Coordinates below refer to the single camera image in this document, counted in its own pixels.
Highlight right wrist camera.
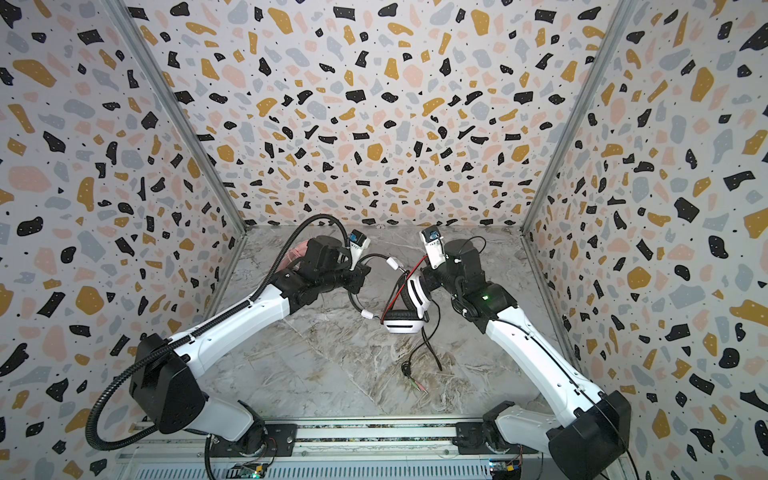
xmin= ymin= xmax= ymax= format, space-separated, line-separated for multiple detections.
xmin=420 ymin=225 xmax=446 ymax=269

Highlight left black corrugated cable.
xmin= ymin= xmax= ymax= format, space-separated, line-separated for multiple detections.
xmin=83 ymin=213 xmax=352 ymax=452

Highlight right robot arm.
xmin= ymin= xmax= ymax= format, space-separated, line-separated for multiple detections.
xmin=407 ymin=227 xmax=631 ymax=479

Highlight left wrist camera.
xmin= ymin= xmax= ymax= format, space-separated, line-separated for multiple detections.
xmin=349 ymin=229 xmax=370 ymax=270

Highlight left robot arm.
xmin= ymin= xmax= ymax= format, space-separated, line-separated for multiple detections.
xmin=129 ymin=230 xmax=370 ymax=456

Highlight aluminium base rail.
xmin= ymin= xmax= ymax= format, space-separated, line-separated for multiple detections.
xmin=119 ymin=416 xmax=628 ymax=464

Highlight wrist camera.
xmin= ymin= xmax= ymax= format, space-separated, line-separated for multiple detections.
xmin=420 ymin=225 xmax=446 ymax=269
xmin=349 ymin=229 xmax=370 ymax=270

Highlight pink headphones with cable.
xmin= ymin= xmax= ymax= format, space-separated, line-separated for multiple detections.
xmin=283 ymin=240 xmax=308 ymax=265

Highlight left green circuit board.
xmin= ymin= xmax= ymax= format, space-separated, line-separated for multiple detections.
xmin=231 ymin=463 xmax=268 ymax=479

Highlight right circuit board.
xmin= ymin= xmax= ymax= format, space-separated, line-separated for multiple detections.
xmin=489 ymin=460 xmax=522 ymax=480

